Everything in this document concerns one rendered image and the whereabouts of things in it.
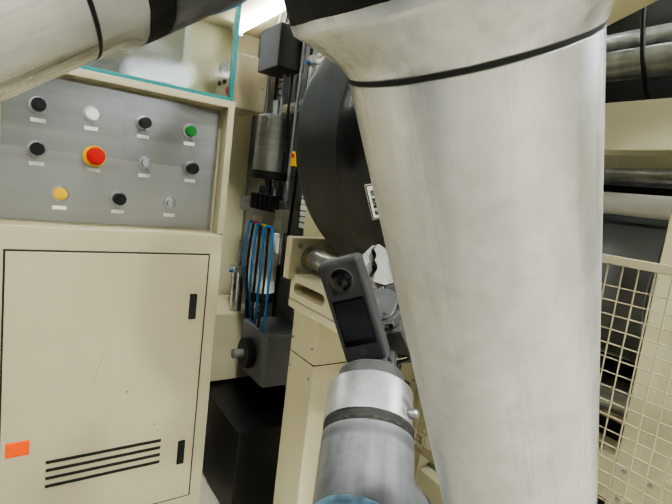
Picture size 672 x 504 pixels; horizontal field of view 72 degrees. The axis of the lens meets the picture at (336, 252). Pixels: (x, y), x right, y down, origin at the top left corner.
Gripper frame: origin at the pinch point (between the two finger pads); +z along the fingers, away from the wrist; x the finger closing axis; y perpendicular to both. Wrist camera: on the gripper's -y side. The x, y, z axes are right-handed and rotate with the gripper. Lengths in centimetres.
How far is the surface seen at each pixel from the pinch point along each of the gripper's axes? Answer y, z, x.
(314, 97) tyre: -10.1, 32.6, -9.8
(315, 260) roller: 22.8, 26.7, -22.2
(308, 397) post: 57, 14, -36
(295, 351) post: 52, 25, -40
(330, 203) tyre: 4.2, 19.5, -10.5
